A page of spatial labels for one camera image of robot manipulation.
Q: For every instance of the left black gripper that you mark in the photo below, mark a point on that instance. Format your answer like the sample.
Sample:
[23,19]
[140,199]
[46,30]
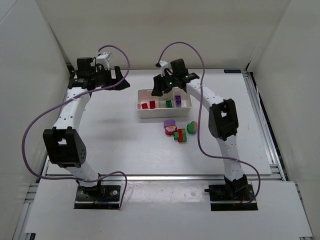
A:
[113,78]

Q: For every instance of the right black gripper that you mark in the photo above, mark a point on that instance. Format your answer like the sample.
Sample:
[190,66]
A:
[160,81]

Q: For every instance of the green lego plate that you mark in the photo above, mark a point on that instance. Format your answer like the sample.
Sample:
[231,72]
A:
[169,104]

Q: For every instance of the red green watermelon lego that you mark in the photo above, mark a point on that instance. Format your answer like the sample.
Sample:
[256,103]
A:
[144,106]

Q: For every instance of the purple lego plate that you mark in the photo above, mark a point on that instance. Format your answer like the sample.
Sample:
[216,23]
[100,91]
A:
[178,101]

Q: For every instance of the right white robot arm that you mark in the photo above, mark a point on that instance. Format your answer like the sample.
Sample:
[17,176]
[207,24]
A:
[222,122]

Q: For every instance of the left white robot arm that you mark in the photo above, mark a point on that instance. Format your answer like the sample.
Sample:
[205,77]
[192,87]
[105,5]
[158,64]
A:
[63,143]

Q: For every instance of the white divided plastic container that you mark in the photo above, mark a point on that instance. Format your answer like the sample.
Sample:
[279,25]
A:
[144,96]

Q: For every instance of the purple rounded lego brick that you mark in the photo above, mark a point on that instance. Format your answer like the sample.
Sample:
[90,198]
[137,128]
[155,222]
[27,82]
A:
[169,122]

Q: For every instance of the red flower lego brick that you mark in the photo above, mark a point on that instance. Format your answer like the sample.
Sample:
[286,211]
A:
[170,130]

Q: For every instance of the green purple round lego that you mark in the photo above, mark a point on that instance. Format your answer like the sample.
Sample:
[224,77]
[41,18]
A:
[192,127]

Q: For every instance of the green red lego stack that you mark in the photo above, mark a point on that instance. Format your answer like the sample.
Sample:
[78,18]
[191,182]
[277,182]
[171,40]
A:
[180,135]

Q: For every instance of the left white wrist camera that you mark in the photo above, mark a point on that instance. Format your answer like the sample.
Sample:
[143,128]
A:
[104,59]

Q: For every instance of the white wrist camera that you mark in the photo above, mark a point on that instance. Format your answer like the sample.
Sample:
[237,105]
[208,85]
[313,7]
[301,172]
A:
[104,59]
[162,65]

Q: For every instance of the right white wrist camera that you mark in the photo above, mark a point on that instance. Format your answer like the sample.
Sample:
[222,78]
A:
[162,65]

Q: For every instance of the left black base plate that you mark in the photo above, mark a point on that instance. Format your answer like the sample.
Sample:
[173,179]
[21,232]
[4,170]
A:
[104,196]

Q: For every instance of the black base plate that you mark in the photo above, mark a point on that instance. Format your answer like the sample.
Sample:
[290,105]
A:
[222,199]
[104,196]

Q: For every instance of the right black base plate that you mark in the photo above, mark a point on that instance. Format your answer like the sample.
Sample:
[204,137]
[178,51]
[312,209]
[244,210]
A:
[222,199]

